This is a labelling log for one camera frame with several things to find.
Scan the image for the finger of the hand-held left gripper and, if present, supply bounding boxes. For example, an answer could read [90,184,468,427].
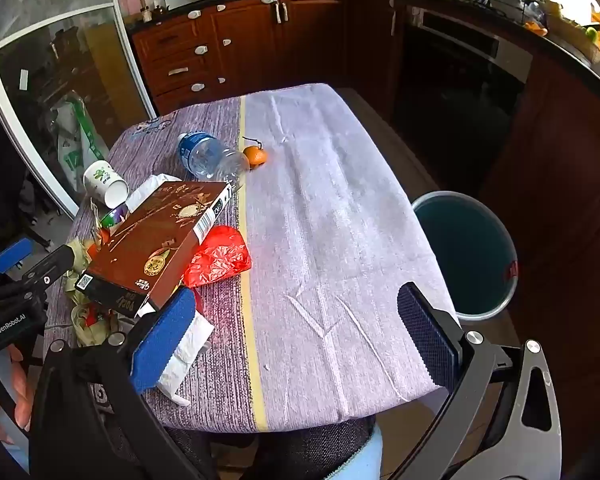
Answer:
[21,244,77,287]
[0,237,35,275]

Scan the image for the dark grey cloth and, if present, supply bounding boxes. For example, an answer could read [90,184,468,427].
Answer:
[170,415,376,480]

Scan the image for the light blue garment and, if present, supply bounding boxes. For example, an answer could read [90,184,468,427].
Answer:
[330,430,384,480]

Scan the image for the wooden kitchen cabinet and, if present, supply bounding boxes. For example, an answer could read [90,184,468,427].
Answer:
[127,0,406,116]

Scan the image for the brown cardboard box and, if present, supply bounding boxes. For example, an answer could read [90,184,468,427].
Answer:
[74,181,232,319]

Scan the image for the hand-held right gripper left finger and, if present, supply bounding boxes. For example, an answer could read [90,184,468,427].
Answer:
[29,287,218,480]

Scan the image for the white tissue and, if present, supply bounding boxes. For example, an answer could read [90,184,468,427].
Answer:
[155,290,215,407]

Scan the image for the red plastic bag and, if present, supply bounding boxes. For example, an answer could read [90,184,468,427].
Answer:
[182,225,252,288]

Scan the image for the dark wooden side cabinet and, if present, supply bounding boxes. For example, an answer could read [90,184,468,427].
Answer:
[480,55,600,321]

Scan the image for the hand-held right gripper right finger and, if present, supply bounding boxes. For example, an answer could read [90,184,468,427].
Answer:
[390,282,563,480]

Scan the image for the white cup with green print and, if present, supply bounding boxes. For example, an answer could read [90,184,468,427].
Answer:
[83,160,130,209]

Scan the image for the grey and purple table cloth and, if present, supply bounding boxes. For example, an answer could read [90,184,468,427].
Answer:
[42,82,457,433]

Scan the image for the black built-in oven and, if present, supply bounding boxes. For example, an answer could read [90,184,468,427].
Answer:
[395,5,533,201]

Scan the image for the green and purple packet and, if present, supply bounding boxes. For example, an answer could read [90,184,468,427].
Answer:
[100,203,131,231]

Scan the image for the white-framed glass door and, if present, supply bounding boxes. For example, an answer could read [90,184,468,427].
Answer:
[0,0,157,221]

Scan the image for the beige crumpled wrapper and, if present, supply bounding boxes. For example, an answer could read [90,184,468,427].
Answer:
[70,302,131,348]
[62,237,105,306]

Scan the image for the clear plastic water bottle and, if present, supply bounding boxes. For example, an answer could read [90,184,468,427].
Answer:
[176,131,251,183]

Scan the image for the person's left hand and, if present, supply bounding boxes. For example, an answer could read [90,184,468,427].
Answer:
[0,344,32,447]

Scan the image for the orange tangerine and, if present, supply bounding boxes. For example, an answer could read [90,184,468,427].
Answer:
[242,136,269,169]

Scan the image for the green and white plastic bag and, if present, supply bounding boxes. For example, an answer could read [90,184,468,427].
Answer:
[55,92,110,193]

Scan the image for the teal waste bin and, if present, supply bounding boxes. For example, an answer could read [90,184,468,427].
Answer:
[410,191,520,320]

